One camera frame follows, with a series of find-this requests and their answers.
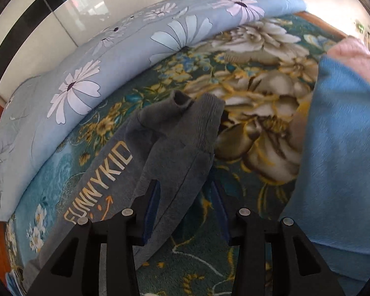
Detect grey sweatshirt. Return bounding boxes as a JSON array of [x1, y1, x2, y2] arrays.
[[22, 90, 227, 296]]

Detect blue sweatpants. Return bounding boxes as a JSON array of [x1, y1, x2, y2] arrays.
[[282, 56, 370, 295]]

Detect light blue daisy duvet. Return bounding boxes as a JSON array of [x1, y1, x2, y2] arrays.
[[0, 0, 306, 222]]

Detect blue floral bed blanket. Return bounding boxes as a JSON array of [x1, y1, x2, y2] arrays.
[[6, 13, 344, 295]]

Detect pink fleece garment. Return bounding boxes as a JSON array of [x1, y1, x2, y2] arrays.
[[327, 36, 370, 84]]

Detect white black sliding wardrobe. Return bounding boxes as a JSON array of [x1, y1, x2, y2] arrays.
[[0, 0, 162, 103]]

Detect wall power socket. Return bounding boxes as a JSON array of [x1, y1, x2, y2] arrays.
[[354, 20, 370, 51]]

